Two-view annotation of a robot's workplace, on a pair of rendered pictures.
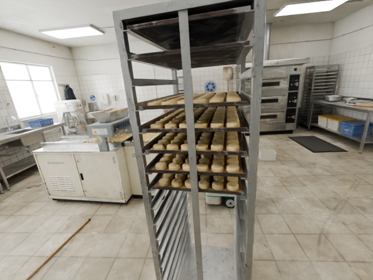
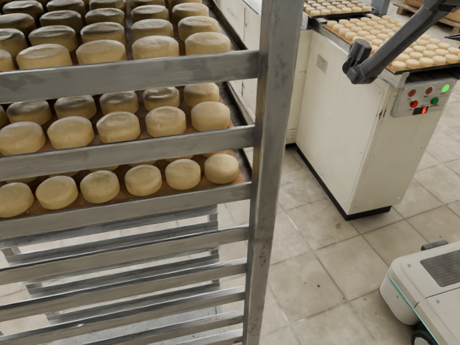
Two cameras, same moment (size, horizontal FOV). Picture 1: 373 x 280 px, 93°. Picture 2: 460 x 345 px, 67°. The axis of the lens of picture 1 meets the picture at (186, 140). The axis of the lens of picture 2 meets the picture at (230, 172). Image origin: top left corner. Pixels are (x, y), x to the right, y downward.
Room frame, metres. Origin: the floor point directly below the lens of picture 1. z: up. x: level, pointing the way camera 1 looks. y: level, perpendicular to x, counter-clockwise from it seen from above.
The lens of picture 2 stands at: (0.99, -0.66, 1.47)
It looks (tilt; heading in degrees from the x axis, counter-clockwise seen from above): 41 degrees down; 63
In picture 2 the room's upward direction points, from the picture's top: straight up
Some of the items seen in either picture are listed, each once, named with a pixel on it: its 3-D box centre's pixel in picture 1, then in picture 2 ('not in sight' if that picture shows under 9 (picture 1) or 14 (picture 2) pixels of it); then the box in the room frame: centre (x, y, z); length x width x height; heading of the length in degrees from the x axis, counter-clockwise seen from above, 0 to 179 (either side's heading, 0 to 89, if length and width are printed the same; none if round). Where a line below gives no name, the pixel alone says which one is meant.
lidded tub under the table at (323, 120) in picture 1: (329, 120); not in sight; (4.70, -3.95, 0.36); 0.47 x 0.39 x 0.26; 83
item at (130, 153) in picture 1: (155, 167); (356, 119); (2.37, 0.49, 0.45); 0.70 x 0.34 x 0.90; 78
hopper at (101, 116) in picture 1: (113, 114); not in sight; (2.47, 0.98, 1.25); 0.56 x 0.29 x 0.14; 168
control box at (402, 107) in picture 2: not in sight; (422, 98); (2.29, 0.13, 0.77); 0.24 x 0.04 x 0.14; 168
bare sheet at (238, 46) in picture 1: (199, 60); not in sight; (0.94, -0.09, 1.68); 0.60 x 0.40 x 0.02; 166
